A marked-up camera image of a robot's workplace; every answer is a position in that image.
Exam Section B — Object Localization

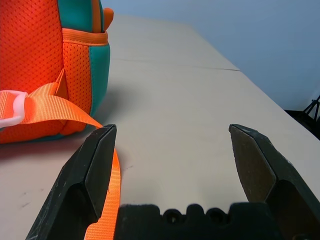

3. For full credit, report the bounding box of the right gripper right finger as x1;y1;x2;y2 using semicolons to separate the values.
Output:
228;124;320;240

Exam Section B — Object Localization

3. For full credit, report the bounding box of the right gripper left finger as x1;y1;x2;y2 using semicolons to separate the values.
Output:
24;124;118;240

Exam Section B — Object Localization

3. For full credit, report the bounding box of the teal and orange backpack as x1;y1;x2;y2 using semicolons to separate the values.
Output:
0;0;123;240

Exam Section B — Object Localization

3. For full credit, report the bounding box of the black tripod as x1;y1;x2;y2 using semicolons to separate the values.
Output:
303;94;320;122

